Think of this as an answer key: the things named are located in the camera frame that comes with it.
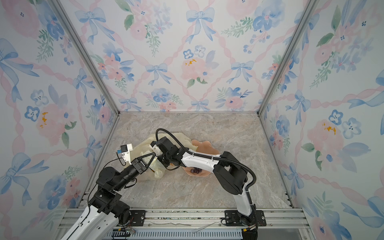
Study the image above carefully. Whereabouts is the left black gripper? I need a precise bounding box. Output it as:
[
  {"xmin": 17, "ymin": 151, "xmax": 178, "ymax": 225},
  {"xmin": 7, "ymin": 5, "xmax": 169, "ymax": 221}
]
[{"xmin": 113, "ymin": 153, "xmax": 155, "ymax": 194}]

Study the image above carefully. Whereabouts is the cream plastic bag orange print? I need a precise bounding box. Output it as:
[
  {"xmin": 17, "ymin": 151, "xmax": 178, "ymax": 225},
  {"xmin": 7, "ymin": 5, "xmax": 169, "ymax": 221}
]
[{"xmin": 130, "ymin": 133, "xmax": 198, "ymax": 182}]

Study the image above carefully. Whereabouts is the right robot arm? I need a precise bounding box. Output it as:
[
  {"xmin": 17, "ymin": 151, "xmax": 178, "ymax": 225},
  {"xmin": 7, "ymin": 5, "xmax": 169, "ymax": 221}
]
[{"xmin": 151, "ymin": 137, "xmax": 258, "ymax": 226}]

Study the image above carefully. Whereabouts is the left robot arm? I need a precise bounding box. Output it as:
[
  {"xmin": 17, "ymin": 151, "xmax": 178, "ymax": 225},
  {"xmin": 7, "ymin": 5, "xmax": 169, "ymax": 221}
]
[{"xmin": 62, "ymin": 153, "xmax": 156, "ymax": 240}]

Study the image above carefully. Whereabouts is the dark purple grape bunch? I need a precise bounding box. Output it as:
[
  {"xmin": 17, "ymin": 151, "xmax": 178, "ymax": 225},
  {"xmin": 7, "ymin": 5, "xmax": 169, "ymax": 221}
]
[{"xmin": 191, "ymin": 168, "xmax": 203, "ymax": 174}]

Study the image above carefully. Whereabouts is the pink flower-shaped plate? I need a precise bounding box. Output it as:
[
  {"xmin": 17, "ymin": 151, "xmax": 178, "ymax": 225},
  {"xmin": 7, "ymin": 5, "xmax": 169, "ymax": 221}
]
[{"xmin": 183, "ymin": 140, "xmax": 220, "ymax": 177}]

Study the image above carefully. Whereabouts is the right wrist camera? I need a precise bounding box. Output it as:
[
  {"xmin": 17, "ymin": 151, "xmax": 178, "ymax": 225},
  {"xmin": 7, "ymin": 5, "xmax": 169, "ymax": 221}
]
[{"xmin": 150, "ymin": 137, "xmax": 175, "ymax": 156}]

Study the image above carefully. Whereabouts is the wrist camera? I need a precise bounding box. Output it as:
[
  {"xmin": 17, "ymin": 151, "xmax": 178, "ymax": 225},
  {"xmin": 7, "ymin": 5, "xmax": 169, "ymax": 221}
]
[
  {"xmin": 150, "ymin": 137, "xmax": 175, "ymax": 156},
  {"xmin": 117, "ymin": 144, "xmax": 133, "ymax": 166}
]

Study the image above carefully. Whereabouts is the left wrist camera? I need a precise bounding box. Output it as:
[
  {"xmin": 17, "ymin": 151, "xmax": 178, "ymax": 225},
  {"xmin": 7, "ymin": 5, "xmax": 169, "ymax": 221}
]
[{"xmin": 117, "ymin": 144, "xmax": 133, "ymax": 166}]

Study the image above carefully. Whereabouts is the black corrugated cable conduit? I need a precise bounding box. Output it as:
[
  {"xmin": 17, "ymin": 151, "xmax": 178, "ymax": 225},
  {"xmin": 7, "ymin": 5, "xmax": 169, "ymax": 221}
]
[{"xmin": 155, "ymin": 128, "xmax": 259, "ymax": 224}]

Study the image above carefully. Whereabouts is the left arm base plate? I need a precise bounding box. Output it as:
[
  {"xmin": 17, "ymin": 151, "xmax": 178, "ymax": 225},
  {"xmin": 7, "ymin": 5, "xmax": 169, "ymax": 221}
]
[{"xmin": 119, "ymin": 210, "xmax": 147, "ymax": 227}]

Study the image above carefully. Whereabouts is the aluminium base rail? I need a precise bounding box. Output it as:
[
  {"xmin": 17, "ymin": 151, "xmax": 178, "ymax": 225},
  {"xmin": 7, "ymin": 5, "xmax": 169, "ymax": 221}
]
[{"xmin": 53, "ymin": 208, "xmax": 315, "ymax": 240}]

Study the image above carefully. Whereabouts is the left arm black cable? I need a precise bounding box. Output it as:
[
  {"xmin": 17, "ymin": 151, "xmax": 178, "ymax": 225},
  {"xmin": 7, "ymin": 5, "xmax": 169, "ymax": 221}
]
[{"xmin": 86, "ymin": 157, "xmax": 127, "ymax": 208}]

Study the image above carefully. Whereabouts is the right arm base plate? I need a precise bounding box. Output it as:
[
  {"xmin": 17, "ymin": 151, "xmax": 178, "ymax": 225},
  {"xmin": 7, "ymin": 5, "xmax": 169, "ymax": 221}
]
[{"xmin": 222, "ymin": 210, "xmax": 267, "ymax": 227}]

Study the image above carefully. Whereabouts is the left aluminium corner post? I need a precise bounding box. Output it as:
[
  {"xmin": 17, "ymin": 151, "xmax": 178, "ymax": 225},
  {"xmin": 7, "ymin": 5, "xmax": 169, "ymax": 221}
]
[{"xmin": 48, "ymin": 0, "xmax": 120, "ymax": 116}]

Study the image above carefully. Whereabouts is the aluminium corner post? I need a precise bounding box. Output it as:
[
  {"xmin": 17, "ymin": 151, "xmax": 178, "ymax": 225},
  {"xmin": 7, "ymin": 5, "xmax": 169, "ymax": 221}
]
[
  {"xmin": 258, "ymin": 0, "xmax": 318, "ymax": 118},
  {"xmin": 48, "ymin": 0, "xmax": 120, "ymax": 116}
]

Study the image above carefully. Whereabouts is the right aluminium corner post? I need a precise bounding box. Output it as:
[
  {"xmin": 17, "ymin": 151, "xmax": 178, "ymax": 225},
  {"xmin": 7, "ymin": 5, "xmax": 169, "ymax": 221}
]
[{"xmin": 258, "ymin": 0, "xmax": 318, "ymax": 118}]

